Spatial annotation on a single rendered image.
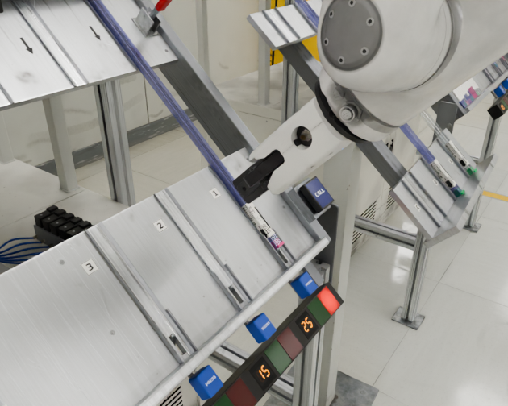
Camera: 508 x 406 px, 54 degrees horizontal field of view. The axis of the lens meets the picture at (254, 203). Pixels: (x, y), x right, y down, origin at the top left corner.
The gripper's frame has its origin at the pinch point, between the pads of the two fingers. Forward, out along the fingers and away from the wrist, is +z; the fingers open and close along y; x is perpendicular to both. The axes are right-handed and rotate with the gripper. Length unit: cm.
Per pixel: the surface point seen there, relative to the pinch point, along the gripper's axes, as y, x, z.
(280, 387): 21, -35, 48
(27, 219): 4, 24, 64
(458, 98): 99, -9, 13
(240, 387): -7.1, -19.1, 15.0
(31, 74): -5.5, 28.3, 15.5
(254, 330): -1.3, -15.1, 13.9
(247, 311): -1.9, -12.3, 12.0
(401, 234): 93, -34, 49
